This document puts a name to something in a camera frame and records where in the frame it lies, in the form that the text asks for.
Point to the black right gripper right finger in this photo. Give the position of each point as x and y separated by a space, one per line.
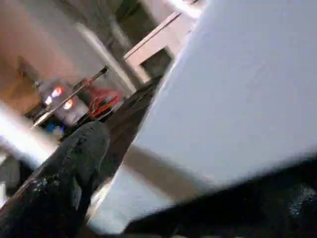
267 208

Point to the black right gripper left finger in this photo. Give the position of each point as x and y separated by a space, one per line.
54 193

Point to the white plastic table leg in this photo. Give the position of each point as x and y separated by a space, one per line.
25 136

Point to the white plastic table top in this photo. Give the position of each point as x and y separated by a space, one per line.
237 99

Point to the grey device with lights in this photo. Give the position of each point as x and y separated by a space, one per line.
57 101

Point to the white cabinet with glass doors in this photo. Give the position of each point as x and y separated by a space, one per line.
153 44

